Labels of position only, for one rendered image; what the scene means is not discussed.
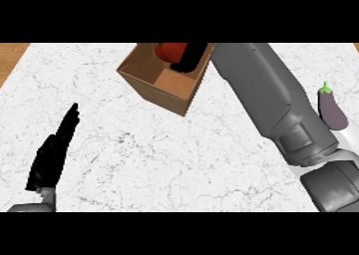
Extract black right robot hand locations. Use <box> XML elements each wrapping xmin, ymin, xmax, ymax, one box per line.
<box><xmin>170</xmin><ymin>43</ymin><xmax>209</xmax><ymax>74</ymax></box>

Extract brown cardboard box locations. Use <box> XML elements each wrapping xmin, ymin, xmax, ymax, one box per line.
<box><xmin>117</xmin><ymin>43</ymin><xmax>216</xmax><ymax>118</ymax></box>

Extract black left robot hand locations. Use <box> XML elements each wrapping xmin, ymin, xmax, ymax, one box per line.
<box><xmin>24</xmin><ymin>102</ymin><xmax>83</xmax><ymax>194</ymax></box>

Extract purple eggplant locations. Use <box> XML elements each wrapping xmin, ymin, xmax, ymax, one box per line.
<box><xmin>317</xmin><ymin>81</ymin><xmax>351</xmax><ymax>130</ymax></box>

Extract white plate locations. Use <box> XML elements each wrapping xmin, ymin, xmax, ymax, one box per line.
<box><xmin>287</xmin><ymin>127</ymin><xmax>359</xmax><ymax>177</ymax></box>

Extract red bell pepper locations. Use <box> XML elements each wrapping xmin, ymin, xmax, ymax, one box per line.
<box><xmin>154</xmin><ymin>43</ymin><xmax>190</xmax><ymax>65</ymax></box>

